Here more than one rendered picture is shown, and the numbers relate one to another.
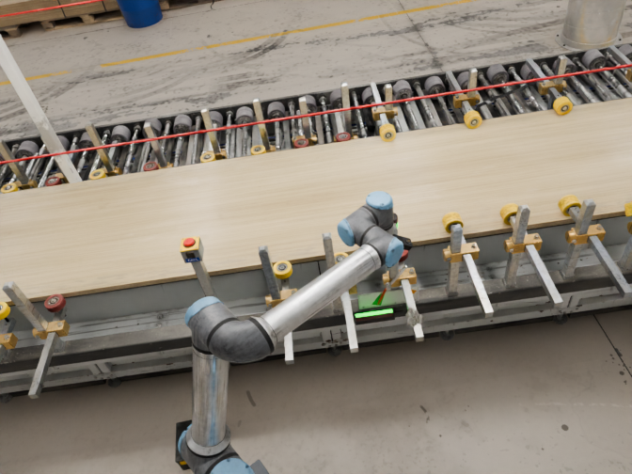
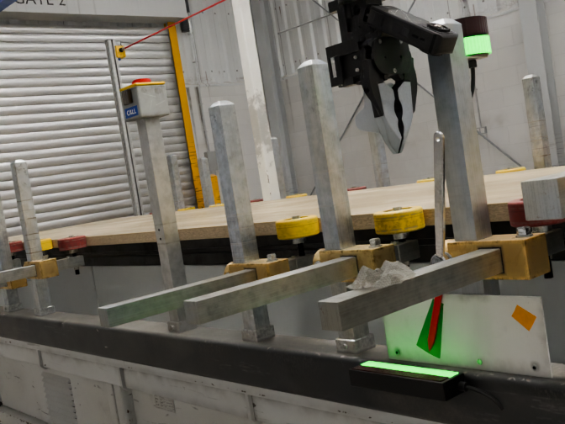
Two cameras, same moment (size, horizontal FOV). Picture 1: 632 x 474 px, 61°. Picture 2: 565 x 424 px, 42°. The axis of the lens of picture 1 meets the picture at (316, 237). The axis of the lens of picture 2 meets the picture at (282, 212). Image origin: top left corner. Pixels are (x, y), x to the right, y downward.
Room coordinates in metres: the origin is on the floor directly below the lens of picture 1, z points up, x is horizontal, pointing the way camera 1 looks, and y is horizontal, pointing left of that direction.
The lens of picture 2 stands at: (0.59, -0.84, 1.00)
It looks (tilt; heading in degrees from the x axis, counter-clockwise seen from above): 3 degrees down; 48
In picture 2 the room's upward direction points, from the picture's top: 9 degrees counter-clockwise
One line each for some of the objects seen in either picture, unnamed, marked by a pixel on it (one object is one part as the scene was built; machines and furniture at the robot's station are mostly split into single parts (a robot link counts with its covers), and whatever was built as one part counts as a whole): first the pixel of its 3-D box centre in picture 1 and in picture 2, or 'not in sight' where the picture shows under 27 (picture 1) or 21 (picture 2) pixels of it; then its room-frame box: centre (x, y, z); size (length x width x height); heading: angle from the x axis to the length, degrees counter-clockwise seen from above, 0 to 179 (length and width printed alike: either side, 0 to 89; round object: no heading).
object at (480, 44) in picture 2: not in sight; (467, 49); (1.47, -0.29, 1.12); 0.06 x 0.06 x 0.02
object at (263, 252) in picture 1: (274, 287); (241, 231); (1.44, 0.21, 0.90); 0.04 x 0.04 x 0.48; 88
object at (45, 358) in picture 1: (49, 349); (8, 276); (1.38, 1.17, 0.83); 0.44 x 0.03 x 0.04; 178
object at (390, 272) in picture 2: (414, 315); (386, 270); (1.20, -0.32, 0.87); 0.09 x 0.07 x 0.02; 178
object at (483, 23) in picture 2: not in sight; (464, 29); (1.47, -0.29, 1.14); 0.06 x 0.06 x 0.02
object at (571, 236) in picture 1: (584, 234); not in sight; (1.39, -1.06, 0.95); 0.14 x 0.06 x 0.05; 88
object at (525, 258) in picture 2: (399, 276); (492, 256); (1.42, -0.31, 0.85); 0.14 x 0.06 x 0.05; 88
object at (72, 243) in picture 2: (58, 308); (74, 255); (1.58, 1.16, 0.85); 0.08 x 0.08 x 0.11
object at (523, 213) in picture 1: (515, 250); not in sight; (1.40, -0.79, 0.91); 0.04 x 0.04 x 0.48; 88
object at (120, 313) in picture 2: (287, 316); (219, 288); (1.34, 0.17, 0.82); 0.44 x 0.03 x 0.04; 178
